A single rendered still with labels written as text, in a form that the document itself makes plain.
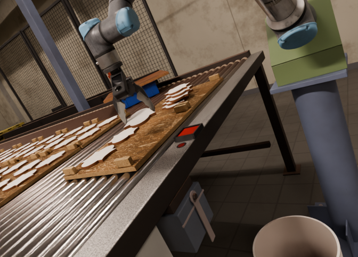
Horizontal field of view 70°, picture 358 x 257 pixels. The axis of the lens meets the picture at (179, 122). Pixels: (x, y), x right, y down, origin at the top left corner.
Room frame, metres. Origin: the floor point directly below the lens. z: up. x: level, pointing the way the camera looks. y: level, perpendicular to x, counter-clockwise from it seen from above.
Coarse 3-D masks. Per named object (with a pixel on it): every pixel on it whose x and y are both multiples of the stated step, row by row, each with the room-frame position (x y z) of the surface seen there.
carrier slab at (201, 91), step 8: (216, 80) 1.33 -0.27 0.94; (192, 88) 1.40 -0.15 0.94; (200, 88) 1.31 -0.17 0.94; (208, 88) 1.22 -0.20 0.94; (192, 96) 1.21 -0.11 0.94; (200, 96) 1.13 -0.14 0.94; (160, 104) 1.36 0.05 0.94; (192, 104) 1.06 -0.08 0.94; (160, 112) 1.18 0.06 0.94; (168, 112) 1.11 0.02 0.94
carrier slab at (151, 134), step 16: (144, 128) 1.02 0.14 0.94; (160, 128) 0.92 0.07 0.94; (176, 128) 0.88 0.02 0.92; (112, 144) 1.00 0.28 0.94; (128, 144) 0.90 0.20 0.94; (144, 144) 0.82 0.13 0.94; (160, 144) 0.79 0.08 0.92; (112, 160) 0.80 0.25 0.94; (144, 160) 0.71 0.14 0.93; (64, 176) 0.87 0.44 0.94; (80, 176) 0.81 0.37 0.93
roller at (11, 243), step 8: (208, 72) 1.82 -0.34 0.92; (200, 80) 1.67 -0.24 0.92; (80, 184) 0.78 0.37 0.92; (72, 192) 0.75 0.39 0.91; (64, 200) 0.72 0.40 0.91; (48, 208) 0.69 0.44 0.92; (56, 208) 0.69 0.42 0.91; (40, 216) 0.66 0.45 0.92; (32, 224) 0.64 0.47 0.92; (24, 232) 0.62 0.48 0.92; (16, 240) 0.59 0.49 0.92; (0, 248) 0.58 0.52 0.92; (8, 248) 0.57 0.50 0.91; (0, 256) 0.55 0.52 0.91
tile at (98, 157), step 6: (102, 150) 0.94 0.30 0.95; (108, 150) 0.90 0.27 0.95; (114, 150) 0.88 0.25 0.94; (90, 156) 0.93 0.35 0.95; (96, 156) 0.89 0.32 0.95; (102, 156) 0.86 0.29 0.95; (108, 156) 0.86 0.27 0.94; (84, 162) 0.88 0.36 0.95; (90, 162) 0.85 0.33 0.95; (96, 162) 0.84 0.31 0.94; (84, 168) 0.84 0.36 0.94
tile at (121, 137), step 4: (128, 128) 1.10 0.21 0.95; (132, 128) 1.07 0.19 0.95; (136, 128) 1.04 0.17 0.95; (120, 132) 1.09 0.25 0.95; (124, 132) 1.06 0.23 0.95; (128, 132) 1.02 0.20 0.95; (132, 132) 1.00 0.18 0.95; (116, 136) 1.05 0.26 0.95; (120, 136) 1.02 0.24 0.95; (124, 136) 0.99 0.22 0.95; (128, 136) 0.98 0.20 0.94; (112, 140) 1.01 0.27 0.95; (116, 140) 0.99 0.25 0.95; (120, 140) 0.96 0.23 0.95; (124, 140) 0.96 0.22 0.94; (108, 144) 1.01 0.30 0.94; (116, 144) 0.97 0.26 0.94
